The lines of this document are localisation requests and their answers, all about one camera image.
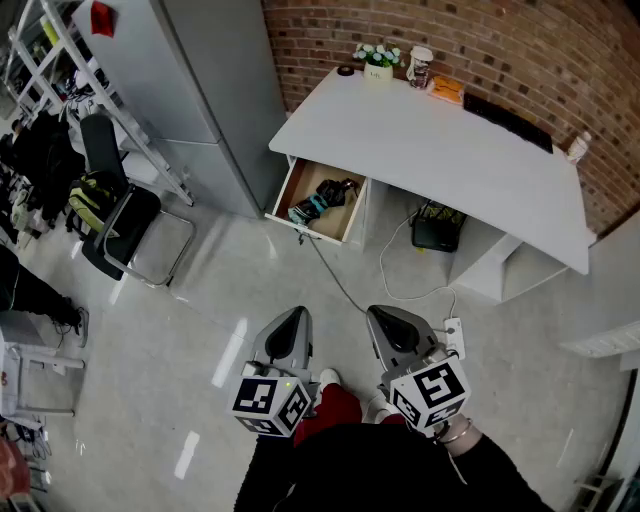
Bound white power cable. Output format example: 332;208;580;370
378;212;459;321

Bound white desk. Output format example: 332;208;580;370
268;67;599;306

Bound small white table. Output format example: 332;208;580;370
0;324;86;420

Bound black and teal bundle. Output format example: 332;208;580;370
287;178;361;227

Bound grey cable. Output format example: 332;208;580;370
299;232;369;316

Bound gold bracelet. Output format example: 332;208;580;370
434;417;474;446

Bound orange packet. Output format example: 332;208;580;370
427;74;466;105

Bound white pot of blue flowers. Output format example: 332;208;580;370
352;42;406;84

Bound red tag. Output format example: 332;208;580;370
90;0;117;38

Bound black chair with metal frame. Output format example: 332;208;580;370
78;113;197;289

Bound black hanging coats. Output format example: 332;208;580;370
0;110;87;236

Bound white metal shelf rack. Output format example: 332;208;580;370
0;0;196;208

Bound black keyboard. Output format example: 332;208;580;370
462;92;554;154

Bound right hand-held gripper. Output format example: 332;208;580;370
366;304;473;435

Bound white power strip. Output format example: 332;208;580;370
443;317;467;361

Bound wooden drawer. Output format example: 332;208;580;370
264;156;369;246

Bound black basket under desk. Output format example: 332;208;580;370
410;199;469;254

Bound clear cup with white lid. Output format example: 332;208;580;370
405;45;434;90

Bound person's right forearm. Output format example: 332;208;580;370
433;417;554;512

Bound grey metal cabinet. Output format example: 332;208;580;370
71;0;289;220

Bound person's red trousers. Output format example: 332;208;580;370
293;384;407;448

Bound person's left forearm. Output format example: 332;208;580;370
233;433;301;512

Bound white slatted panel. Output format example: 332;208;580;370
558;319;640;359

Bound person's black top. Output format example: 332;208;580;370
292;423;461;512

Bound green and black backpack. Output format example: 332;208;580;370
66;170;121;236

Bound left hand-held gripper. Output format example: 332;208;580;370
227;305;321;439

